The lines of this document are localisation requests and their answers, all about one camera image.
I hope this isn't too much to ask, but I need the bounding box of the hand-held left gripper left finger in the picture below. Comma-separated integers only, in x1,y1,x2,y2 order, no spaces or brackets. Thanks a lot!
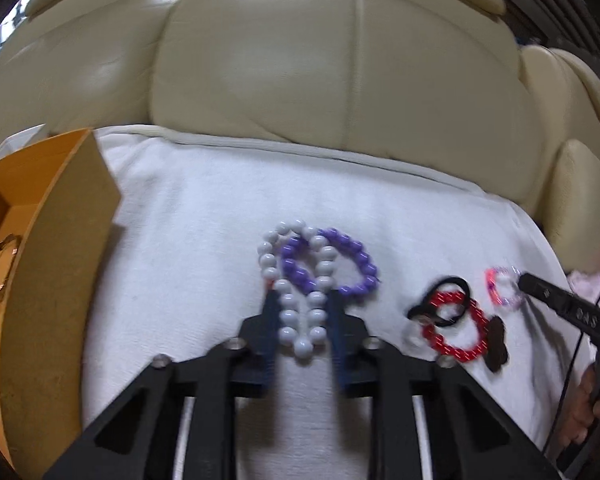
42,290,281,480

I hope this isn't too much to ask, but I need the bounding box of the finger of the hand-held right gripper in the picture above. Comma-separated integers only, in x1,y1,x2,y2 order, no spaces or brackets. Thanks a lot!
517,272,600,342

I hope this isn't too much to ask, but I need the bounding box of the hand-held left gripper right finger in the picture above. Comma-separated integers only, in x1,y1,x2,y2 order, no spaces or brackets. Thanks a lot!
327,290,563,480

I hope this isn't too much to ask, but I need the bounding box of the white bead bracelet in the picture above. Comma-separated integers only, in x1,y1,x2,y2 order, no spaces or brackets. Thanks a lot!
256,220,337,361

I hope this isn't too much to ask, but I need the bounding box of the pink translucent bracelet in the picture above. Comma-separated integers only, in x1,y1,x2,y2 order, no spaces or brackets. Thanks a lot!
485,266,526,308

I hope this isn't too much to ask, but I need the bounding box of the red bead bracelet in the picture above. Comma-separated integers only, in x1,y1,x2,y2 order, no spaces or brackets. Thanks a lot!
420,291,491,365

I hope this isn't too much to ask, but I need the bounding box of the black hair tie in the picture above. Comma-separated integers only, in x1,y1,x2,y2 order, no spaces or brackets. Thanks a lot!
407,276,473,333

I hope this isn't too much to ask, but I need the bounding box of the orange cardboard box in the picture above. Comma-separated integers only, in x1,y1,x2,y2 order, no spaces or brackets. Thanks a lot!
0,127,123,480

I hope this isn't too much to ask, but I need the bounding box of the person's right hand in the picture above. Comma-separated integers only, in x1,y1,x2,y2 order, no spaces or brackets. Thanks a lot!
562,364,600,452

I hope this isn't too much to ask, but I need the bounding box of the dark brown hair clip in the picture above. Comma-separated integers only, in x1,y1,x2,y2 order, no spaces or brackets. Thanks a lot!
482,316,510,373

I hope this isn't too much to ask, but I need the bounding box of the white fluffy blanket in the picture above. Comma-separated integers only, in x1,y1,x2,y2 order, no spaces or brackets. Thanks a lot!
80,125,581,480

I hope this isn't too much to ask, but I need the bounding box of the cream leather sofa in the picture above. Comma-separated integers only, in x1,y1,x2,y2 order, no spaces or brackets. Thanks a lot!
0,0,600,273

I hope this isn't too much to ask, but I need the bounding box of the white box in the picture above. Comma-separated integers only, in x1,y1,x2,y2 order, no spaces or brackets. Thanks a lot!
0,125,48,171

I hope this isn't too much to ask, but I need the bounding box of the window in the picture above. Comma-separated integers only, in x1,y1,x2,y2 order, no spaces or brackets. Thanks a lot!
0,0,46,56

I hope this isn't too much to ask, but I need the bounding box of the purple bead bracelet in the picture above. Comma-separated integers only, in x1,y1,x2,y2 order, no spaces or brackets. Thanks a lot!
280,227,381,297

